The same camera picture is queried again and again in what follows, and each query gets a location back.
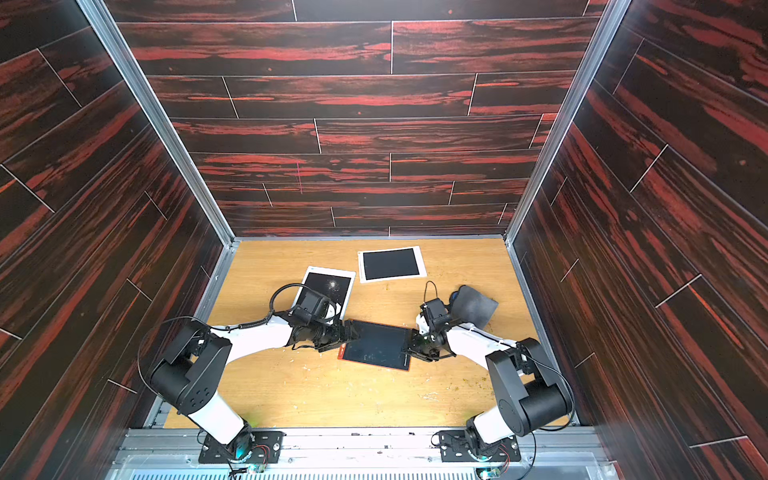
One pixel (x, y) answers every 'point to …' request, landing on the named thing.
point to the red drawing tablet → (376, 344)
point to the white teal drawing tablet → (333, 285)
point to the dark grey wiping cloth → (468, 305)
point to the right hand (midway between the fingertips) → (410, 350)
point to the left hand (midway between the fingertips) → (356, 341)
